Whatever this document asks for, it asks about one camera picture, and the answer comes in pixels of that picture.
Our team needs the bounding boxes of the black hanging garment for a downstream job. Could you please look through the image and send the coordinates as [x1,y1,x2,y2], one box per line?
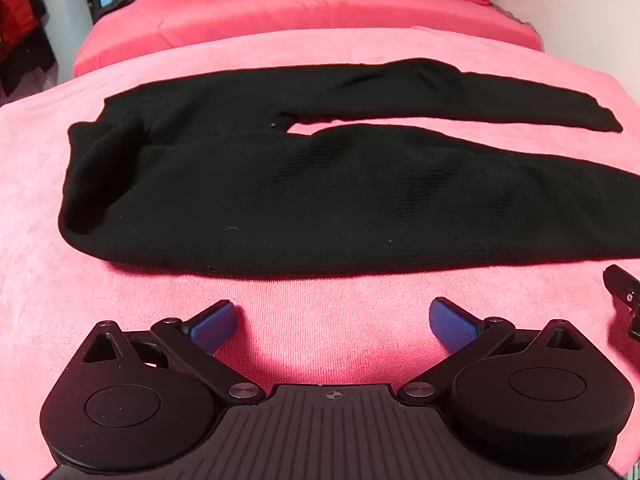
[0,0,59,98]

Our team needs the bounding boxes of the bed with coral sheet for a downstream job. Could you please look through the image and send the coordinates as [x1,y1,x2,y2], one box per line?
[72,0,544,79]

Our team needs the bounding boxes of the black pants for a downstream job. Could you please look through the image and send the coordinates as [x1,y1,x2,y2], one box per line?
[57,57,640,279]

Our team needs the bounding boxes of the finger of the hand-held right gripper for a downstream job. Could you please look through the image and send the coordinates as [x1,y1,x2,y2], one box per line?
[603,265,640,342]

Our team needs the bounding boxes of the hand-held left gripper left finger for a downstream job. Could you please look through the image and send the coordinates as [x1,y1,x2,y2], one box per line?
[80,299,268,405]

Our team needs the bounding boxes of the red hanging garment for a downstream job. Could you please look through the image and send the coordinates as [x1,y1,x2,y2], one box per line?
[0,0,39,47]

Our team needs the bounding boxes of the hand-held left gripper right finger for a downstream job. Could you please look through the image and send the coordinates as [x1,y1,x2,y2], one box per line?
[397,297,587,404]

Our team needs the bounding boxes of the pink fleece blanket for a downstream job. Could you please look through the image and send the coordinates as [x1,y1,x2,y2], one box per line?
[0,27,640,480]

